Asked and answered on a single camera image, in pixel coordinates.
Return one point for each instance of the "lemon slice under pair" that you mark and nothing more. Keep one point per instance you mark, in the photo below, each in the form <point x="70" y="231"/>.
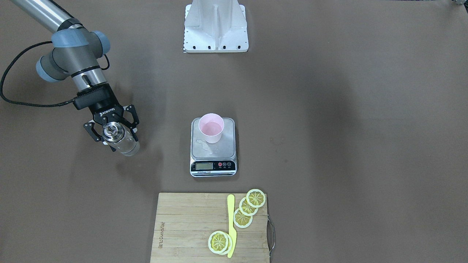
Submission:
<point x="229" y="246"/>

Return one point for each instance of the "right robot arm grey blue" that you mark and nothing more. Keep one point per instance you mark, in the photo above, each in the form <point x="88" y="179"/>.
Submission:
<point x="75" y="54"/>

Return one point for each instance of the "lemon slice in row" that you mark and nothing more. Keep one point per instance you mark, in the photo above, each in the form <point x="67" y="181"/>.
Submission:
<point x="246" y="209"/>
<point x="241" y="220"/>

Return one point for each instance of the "lemon slice top of pair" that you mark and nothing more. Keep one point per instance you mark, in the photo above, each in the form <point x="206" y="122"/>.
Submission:
<point x="217" y="242"/>

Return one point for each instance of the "yellow plastic knife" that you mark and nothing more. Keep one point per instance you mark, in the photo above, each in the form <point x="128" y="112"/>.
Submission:
<point x="232" y="230"/>

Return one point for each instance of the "pink plastic cup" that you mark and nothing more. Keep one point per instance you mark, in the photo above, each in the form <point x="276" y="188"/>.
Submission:
<point x="211" y="125"/>

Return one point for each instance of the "digital kitchen scale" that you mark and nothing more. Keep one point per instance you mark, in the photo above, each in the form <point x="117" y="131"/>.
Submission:
<point x="213" y="159"/>

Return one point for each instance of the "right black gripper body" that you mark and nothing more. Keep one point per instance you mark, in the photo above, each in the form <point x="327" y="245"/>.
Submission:
<point x="106" y="113"/>

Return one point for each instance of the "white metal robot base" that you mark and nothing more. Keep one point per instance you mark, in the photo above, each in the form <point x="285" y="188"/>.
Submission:
<point x="213" y="26"/>

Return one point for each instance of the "lemon slice far end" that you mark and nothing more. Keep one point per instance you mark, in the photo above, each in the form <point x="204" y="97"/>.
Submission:
<point x="256" y="198"/>

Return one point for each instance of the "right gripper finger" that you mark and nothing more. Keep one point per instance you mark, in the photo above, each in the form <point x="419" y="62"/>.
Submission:
<point x="90" y="128"/>
<point x="134" y="122"/>

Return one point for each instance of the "glass sauce bottle steel cap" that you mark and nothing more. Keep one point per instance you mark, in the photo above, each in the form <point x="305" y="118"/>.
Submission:
<point x="120" y="138"/>

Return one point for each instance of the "bamboo cutting board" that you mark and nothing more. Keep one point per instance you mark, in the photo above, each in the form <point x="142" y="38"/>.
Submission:
<point x="185" y="221"/>

